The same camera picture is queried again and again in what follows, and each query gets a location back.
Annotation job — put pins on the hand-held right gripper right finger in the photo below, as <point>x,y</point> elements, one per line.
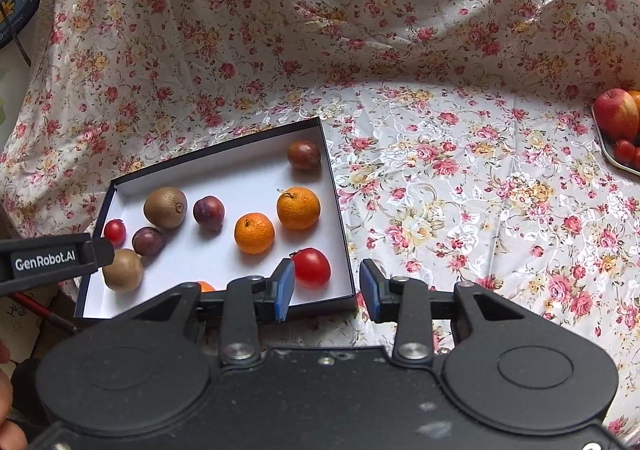
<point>367,287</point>

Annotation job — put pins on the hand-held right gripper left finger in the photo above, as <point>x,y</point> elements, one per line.
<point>286,287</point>

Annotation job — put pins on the orange tangerine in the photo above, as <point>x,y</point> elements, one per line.
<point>205,286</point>
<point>298,208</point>
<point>254,233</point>

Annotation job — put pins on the small red tomato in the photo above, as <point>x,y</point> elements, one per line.
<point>114,232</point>

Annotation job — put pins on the brown kiwi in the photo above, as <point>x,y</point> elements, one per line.
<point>122,270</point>
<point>165,207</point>

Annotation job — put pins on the dark red plum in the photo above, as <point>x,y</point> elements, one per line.
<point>208,213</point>
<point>304,155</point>
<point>148,240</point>

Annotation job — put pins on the dark box with white inside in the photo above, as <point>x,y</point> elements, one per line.
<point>240,180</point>

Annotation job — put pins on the person's left hand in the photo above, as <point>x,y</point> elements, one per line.
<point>5,400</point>

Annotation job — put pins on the floral printed cloth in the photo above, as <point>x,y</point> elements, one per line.
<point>400,55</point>

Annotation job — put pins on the pale green tray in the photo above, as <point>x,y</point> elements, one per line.
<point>620,169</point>

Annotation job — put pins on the red cherry tomato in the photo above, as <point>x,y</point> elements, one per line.
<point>624,151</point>

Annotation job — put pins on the red apple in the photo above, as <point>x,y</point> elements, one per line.
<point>616,114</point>

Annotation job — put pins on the large orange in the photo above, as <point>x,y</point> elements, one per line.
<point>636,100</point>

